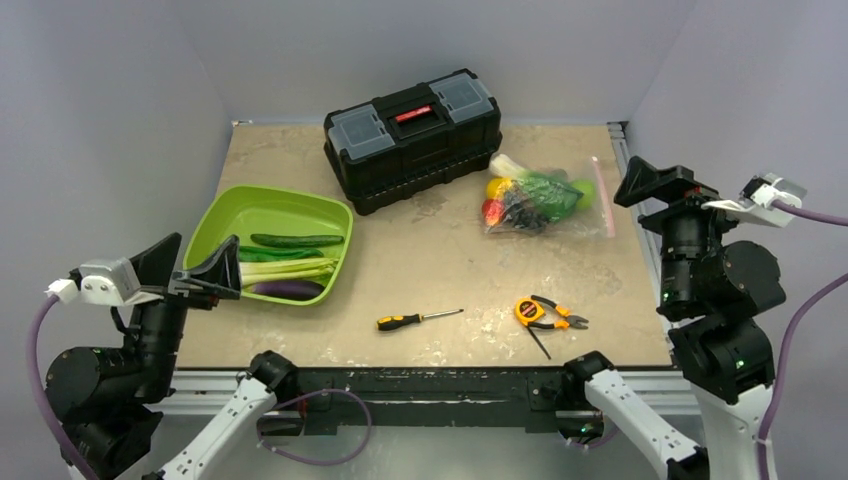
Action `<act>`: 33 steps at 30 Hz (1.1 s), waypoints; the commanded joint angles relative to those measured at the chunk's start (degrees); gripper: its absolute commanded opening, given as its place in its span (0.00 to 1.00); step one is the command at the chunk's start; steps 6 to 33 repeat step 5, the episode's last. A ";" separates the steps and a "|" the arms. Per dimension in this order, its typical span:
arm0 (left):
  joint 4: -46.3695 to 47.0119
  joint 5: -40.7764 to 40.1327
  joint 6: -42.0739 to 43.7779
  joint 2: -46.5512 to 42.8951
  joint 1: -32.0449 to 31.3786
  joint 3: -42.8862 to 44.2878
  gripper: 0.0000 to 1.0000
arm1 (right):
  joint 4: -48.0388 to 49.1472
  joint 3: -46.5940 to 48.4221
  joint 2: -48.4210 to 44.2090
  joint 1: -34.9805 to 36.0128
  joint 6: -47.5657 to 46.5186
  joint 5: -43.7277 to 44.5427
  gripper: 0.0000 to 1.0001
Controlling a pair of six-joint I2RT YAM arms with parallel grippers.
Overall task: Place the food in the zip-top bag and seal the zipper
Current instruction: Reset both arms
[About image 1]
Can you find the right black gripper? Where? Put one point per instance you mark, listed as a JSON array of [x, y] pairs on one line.
[[672, 203]]

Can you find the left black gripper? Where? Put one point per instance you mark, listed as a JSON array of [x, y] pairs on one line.
[[155, 265]]

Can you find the clear zip top bag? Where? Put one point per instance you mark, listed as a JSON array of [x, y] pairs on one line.
[[519, 199]]

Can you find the green leafy vegetable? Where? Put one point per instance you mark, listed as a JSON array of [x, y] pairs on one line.
[[551, 195]]

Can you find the black grape bunch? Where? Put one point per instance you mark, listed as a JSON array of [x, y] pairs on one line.
[[525, 218]]

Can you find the white bok choy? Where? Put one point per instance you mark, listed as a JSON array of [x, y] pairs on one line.
[[501, 165]]

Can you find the yellow pear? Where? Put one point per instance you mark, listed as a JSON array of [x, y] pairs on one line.
[[498, 187]]

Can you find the green apple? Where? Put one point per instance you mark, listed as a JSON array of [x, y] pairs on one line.
[[588, 193]]

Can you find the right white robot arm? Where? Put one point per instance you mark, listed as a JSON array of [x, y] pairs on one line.
[[711, 293]]

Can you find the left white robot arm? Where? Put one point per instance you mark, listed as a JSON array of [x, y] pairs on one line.
[[101, 398]]

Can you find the green chilli pepper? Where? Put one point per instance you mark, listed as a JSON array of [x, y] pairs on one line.
[[252, 254]]

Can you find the green celery stalks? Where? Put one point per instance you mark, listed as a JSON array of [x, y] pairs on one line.
[[263, 272]]

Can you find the green plastic tray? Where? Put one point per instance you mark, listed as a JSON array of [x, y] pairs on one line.
[[245, 210]]

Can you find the green cucumber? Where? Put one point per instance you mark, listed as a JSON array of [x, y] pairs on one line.
[[296, 242]]

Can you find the purple eggplant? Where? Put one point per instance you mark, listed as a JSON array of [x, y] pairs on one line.
[[297, 290]]

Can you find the orange black pliers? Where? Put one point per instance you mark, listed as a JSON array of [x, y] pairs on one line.
[[565, 320]]

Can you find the orange tape measure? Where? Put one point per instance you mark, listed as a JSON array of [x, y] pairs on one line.
[[527, 311]]

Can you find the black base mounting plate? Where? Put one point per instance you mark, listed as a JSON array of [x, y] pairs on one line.
[[535, 399]]

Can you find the black yellow screwdriver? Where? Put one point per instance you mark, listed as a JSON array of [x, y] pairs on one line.
[[391, 323]]

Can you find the black plastic toolbox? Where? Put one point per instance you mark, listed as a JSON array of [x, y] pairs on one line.
[[394, 146]]

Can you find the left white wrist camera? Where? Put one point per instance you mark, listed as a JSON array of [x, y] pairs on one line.
[[112, 283]]

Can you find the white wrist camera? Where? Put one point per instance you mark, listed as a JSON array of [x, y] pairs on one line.
[[755, 202], [112, 283]]

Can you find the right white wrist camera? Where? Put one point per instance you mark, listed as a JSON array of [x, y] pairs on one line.
[[755, 202]]

